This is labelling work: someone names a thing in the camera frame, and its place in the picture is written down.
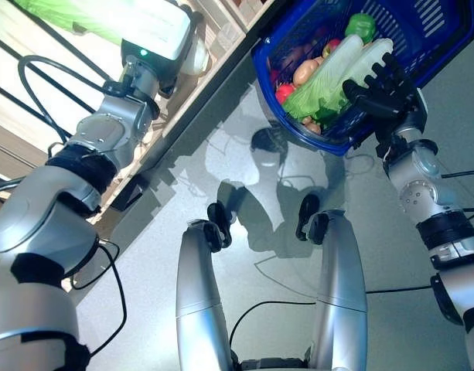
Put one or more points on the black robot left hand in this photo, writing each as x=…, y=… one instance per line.
x=174, y=83

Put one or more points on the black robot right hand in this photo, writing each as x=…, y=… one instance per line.
x=391, y=100

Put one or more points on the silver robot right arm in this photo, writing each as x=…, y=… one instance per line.
x=418, y=185

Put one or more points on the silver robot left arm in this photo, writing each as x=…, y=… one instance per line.
x=105, y=127

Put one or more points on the blue plastic shopping basket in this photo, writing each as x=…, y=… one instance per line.
x=318, y=143

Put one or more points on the bright green bell pepper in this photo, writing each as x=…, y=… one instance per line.
x=360, y=27

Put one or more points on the reddish apple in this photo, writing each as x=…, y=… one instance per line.
x=331, y=47

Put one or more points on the small brown potato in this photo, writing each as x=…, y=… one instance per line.
x=312, y=124

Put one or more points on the red tomato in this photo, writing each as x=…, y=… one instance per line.
x=284, y=94

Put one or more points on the black shelf foot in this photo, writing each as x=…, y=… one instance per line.
x=126, y=197

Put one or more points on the silver robot right leg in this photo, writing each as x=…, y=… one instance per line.
x=341, y=278

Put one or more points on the silver robot leg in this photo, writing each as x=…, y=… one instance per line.
x=341, y=278
x=198, y=290

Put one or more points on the silver robot left leg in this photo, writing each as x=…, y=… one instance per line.
x=198, y=290

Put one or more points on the dark robot waist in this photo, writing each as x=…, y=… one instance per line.
x=267, y=363

